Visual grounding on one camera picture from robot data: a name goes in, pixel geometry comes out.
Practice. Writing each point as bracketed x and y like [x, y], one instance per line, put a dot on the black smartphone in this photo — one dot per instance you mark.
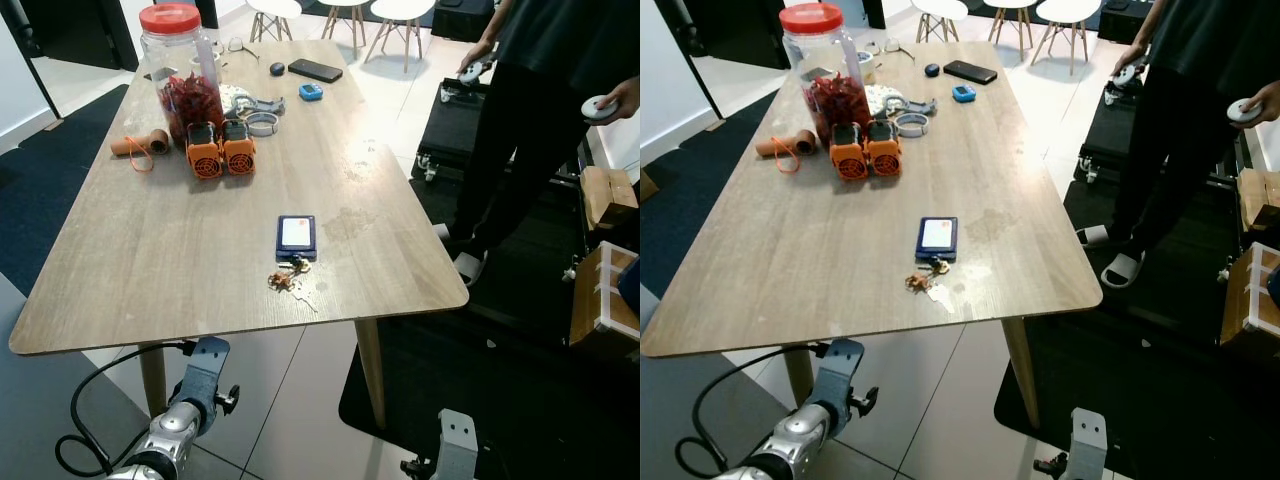
[315, 70]
[970, 72]

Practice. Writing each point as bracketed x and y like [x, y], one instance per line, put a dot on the light wooden table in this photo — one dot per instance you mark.
[820, 240]
[180, 240]

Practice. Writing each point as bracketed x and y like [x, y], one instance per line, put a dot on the blue card holder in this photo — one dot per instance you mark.
[296, 238]
[936, 240]

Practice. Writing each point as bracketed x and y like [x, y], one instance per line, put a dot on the bunch of keys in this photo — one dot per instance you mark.
[290, 280]
[930, 285]

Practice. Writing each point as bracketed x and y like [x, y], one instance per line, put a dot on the grey round controller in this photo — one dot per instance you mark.
[472, 75]
[1126, 78]

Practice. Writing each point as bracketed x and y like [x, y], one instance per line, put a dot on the person's right hand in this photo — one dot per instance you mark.
[1128, 58]
[480, 55]

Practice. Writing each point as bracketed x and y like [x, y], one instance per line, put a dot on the white round controller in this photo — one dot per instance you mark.
[1243, 112]
[598, 108]

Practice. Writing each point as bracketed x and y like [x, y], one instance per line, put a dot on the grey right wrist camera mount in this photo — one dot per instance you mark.
[458, 445]
[1088, 445]

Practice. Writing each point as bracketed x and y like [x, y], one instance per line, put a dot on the person's right forearm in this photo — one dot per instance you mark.
[1142, 32]
[498, 30]

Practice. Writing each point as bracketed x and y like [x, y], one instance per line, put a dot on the orange black device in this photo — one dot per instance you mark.
[205, 158]
[240, 153]
[884, 153]
[848, 158]

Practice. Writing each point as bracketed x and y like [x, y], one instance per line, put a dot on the white chair with wooden legs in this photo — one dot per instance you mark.
[1072, 10]
[1012, 6]
[345, 5]
[940, 8]
[272, 8]
[405, 10]

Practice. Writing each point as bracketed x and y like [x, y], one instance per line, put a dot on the black hard case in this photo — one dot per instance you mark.
[1105, 130]
[450, 130]

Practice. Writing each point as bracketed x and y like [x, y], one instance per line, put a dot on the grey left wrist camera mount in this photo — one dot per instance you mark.
[838, 382]
[203, 380]

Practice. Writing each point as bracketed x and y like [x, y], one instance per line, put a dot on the small blue device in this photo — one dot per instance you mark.
[311, 92]
[963, 94]

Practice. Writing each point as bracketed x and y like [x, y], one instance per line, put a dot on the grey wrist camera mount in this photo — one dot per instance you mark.
[838, 382]
[458, 445]
[1088, 445]
[203, 380]

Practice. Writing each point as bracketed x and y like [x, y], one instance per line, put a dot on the grey clamp tool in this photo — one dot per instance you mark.
[912, 103]
[262, 103]

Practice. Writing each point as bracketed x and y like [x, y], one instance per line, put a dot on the person's left hand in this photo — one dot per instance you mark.
[628, 98]
[1268, 102]

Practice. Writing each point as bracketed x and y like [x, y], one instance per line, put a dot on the white crumpled cloth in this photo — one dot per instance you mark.
[880, 97]
[234, 96]

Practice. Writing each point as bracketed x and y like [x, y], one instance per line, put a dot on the wooden crate with white frame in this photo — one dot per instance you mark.
[605, 290]
[1255, 295]

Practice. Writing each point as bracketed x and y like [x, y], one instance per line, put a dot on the thin frame eyeglasses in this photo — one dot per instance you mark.
[240, 45]
[888, 46]

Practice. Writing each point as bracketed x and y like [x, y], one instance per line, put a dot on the brown cardboard tube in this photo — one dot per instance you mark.
[135, 144]
[780, 145]

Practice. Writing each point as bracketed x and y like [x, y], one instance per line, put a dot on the person in black clothes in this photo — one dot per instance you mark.
[1190, 110]
[540, 110]

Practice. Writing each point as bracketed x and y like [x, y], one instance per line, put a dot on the dark blue carpet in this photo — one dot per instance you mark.
[55, 180]
[690, 180]

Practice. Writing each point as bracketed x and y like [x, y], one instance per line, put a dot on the black cabinet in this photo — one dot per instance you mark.
[740, 25]
[80, 30]

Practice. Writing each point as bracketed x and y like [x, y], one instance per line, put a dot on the clear jar of red chilies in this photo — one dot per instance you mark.
[185, 95]
[825, 95]

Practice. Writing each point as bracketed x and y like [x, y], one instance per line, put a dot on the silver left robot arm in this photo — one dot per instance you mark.
[800, 448]
[165, 445]

